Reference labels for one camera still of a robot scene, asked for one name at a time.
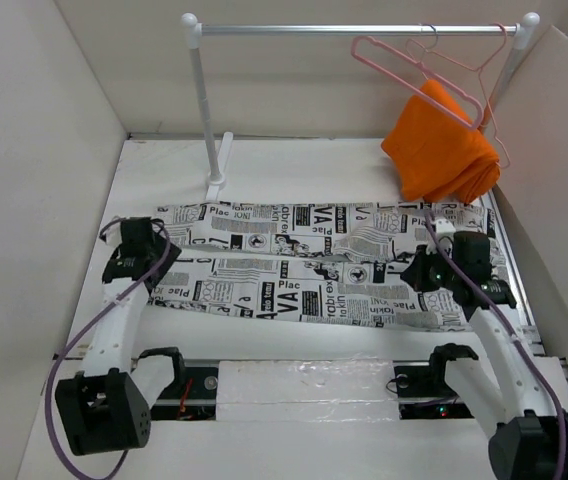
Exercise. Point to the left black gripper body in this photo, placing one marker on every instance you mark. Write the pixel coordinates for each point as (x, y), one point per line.
(158, 250)

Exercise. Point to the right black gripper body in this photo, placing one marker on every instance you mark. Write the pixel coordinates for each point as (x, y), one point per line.
(434, 269)

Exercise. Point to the newspaper print trousers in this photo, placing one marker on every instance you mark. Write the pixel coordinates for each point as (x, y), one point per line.
(334, 263)

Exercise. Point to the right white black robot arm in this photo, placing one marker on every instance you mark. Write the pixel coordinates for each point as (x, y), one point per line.
(516, 407)

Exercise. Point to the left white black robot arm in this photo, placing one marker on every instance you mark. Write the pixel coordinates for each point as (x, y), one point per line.
(106, 406)

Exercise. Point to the orange garment on hanger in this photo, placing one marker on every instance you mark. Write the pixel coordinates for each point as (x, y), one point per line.
(437, 157)

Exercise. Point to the white metal clothes rack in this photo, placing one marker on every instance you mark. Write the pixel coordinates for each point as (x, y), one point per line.
(218, 154)

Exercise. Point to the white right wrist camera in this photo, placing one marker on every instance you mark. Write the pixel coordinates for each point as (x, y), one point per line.
(444, 231)

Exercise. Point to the aluminium rail right side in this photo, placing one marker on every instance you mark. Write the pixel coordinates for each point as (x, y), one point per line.
(514, 278)

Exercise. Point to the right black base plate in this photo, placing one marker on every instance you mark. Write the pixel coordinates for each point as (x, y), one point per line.
(429, 400)

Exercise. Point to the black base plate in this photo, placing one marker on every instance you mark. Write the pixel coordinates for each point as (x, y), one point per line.
(429, 400)
(195, 400)

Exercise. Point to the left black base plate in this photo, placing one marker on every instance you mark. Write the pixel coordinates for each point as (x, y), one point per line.
(195, 400)

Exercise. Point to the pink wire hanger with garment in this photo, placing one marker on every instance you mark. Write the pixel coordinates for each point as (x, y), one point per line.
(417, 51)

